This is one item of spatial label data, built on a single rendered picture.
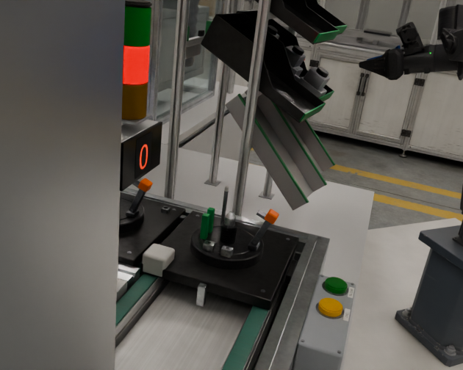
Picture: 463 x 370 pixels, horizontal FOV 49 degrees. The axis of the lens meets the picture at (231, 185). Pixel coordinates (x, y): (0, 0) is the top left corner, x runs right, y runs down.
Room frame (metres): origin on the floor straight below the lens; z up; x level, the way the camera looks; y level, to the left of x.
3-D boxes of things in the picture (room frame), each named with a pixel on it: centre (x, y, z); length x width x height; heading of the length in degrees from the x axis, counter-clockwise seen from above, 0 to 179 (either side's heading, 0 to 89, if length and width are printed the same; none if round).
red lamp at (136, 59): (0.70, 0.16, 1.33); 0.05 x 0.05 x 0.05
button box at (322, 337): (0.71, -0.19, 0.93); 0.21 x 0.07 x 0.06; 165
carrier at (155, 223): (0.92, 0.24, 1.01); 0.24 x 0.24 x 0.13; 75
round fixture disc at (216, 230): (0.85, -0.01, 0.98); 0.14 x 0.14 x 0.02
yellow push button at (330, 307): (0.71, -0.19, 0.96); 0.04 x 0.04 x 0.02
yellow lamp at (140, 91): (0.70, 0.16, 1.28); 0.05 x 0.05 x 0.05
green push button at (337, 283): (0.78, -0.21, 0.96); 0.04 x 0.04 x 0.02
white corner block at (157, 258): (0.79, 0.11, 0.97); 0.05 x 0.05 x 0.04; 75
